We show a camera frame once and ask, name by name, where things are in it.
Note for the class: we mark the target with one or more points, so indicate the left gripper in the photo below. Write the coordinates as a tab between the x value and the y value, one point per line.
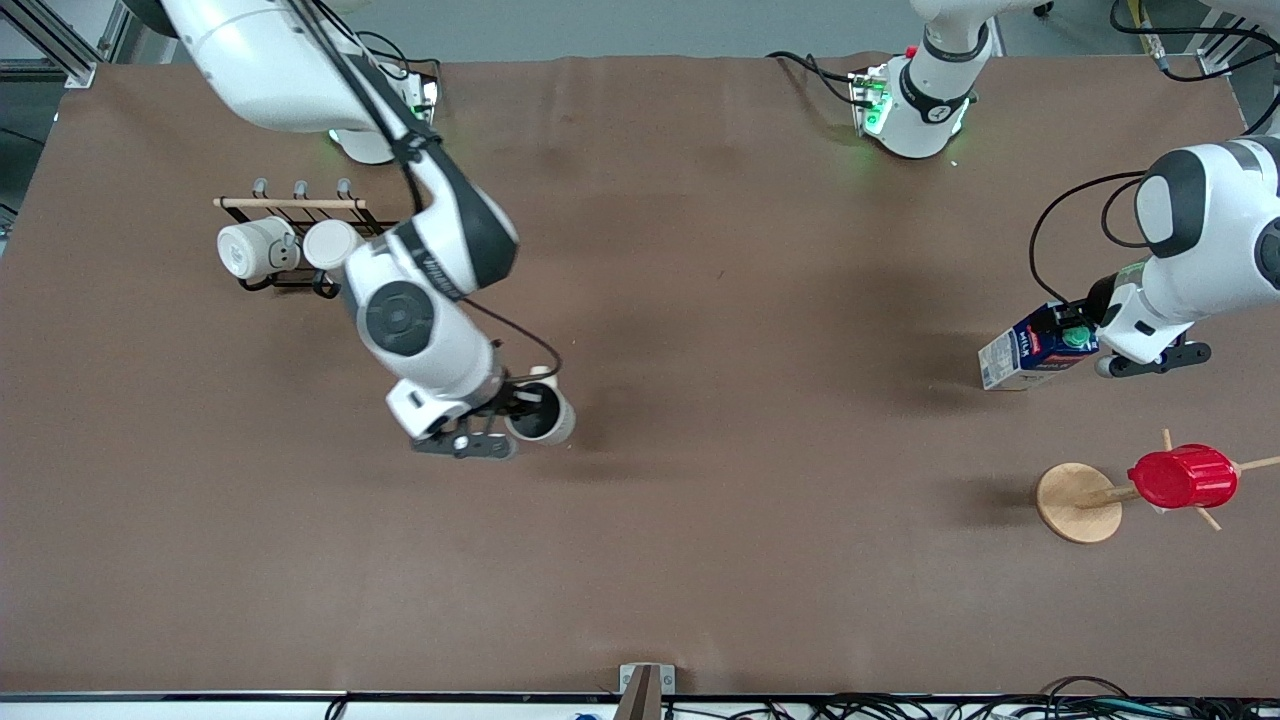
1099	296

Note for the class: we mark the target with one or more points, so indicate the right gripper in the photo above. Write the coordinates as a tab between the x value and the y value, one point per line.
519	399

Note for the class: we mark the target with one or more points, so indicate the white cup grey inside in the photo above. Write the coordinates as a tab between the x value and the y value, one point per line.
555	425

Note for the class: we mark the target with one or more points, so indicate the blue milk carton green cap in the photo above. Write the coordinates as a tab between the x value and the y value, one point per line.
1030	355

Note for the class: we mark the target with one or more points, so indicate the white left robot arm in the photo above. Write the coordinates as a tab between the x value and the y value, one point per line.
1200	200

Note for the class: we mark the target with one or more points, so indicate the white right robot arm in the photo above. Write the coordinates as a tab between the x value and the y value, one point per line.
260	60

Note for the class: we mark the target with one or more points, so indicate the red ribbed cup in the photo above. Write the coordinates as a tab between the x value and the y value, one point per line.
1185	478

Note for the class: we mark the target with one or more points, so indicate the wooden mug tree stand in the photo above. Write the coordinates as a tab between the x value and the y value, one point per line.
1078	505

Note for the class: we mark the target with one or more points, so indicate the plain white mug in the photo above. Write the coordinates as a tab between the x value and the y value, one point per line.
330	243

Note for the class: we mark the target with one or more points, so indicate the white mug with print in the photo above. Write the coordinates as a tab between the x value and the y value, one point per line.
245	250

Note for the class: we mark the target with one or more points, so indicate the aluminium frame profile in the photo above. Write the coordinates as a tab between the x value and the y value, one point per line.
1225	55
60	45

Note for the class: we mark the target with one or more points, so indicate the grey mounting bracket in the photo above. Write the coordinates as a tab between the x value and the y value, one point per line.
665	678

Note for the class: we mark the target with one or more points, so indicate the brown camera post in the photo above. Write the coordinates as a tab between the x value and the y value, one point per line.
640	695

